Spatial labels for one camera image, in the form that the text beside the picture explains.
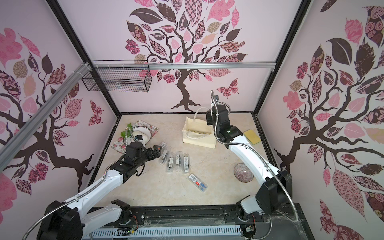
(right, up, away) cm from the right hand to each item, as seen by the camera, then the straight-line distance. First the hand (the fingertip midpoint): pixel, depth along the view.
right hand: (215, 108), depth 78 cm
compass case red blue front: (-7, -44, +5) cm, 45 cm away
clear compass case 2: (-16, -33, +13) cm, 39 cm away
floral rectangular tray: (-63, -23, +23) cm, 71 cm away
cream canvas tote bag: (-9, -14, +13) cm, 21 cm away
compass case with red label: (-32, -24, +22) cm, 46 cm away
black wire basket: (-59, +23, +17) cm, 66 cm away
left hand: (-33, -24, +7) cm, 42 cm away
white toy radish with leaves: (-59, -13, +27) cm, 66 cm away
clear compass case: (-21, -32, +14) cm, 41 cm away
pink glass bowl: (+18, -38, +10) cm, 43 cm away
